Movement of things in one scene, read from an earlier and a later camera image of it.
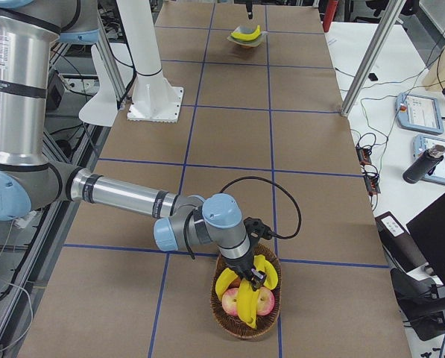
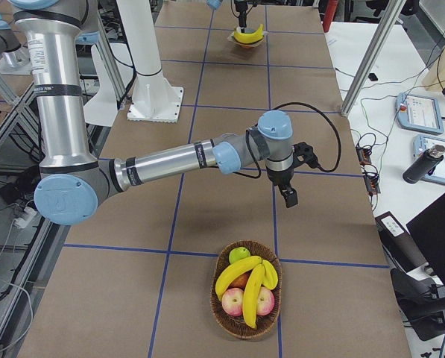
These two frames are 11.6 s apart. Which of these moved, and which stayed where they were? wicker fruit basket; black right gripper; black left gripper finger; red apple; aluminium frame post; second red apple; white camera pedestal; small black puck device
Moved: black right gripper; black left gripper finger
Stayed: second red apple; red apple; small black puck device; wicker fruit basket; white camera pedestal; aluminium frame post
